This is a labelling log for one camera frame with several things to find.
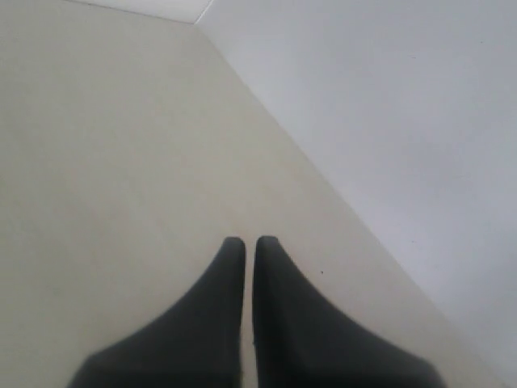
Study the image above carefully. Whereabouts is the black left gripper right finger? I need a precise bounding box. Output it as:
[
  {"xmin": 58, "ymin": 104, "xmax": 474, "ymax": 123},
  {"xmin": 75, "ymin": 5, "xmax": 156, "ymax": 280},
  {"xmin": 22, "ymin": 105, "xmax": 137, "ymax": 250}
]
[{"xmin": 252, "ymin": 236, "xmax": 444, "ymax": 387}]

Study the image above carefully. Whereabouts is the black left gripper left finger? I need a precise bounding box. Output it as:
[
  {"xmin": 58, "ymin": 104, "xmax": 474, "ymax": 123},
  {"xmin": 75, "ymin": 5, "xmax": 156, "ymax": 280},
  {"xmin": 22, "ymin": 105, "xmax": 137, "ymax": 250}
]
[{"xmin": 69, "ymin": 237, "xmax": 246, "ymax": 387}]

